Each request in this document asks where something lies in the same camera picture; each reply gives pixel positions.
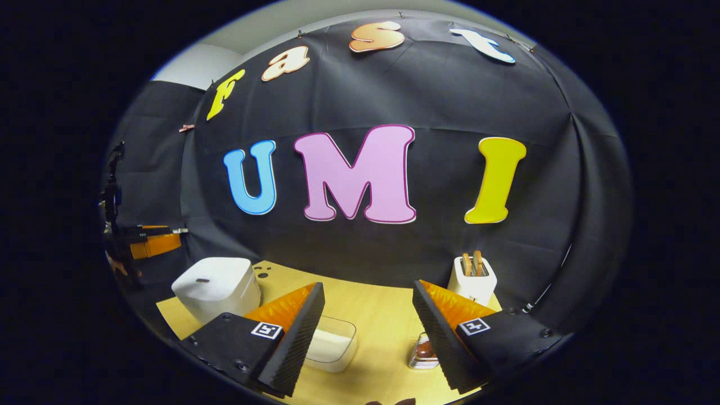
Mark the brown toast slice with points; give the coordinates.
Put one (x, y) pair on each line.
(466, 264)
(478, 263)

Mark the white rice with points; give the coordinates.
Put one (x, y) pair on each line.
(332, 346)

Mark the white toaster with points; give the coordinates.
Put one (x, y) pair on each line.
(478, 289)

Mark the black backdrop cloth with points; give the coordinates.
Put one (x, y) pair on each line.
(422, 101)

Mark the clear plastic rice box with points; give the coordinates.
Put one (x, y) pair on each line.
(346, 326)

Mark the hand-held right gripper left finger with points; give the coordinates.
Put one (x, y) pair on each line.
(298, 343)

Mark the brown wooden spoon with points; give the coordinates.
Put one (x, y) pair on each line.
(424, 351)

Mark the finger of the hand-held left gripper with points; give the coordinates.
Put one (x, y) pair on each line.
(154, 244)

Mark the white rice cooker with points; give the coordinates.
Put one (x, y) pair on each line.
(216, 287)

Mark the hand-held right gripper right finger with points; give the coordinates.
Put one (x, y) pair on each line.
(444, 343)

